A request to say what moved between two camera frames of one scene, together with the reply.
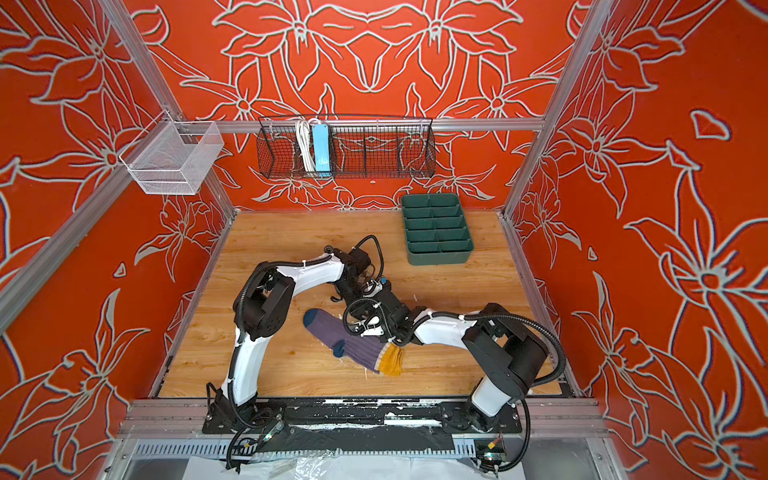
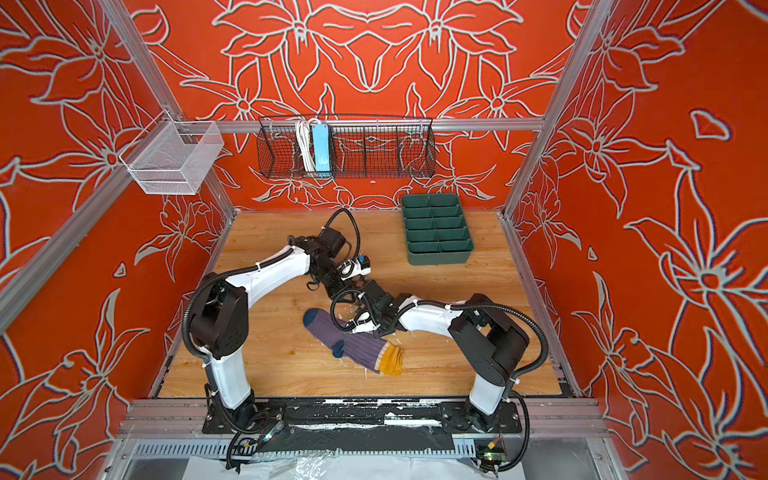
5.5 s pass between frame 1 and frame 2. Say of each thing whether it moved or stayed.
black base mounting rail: stayed
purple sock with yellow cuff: stayed
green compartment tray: stayed
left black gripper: moved
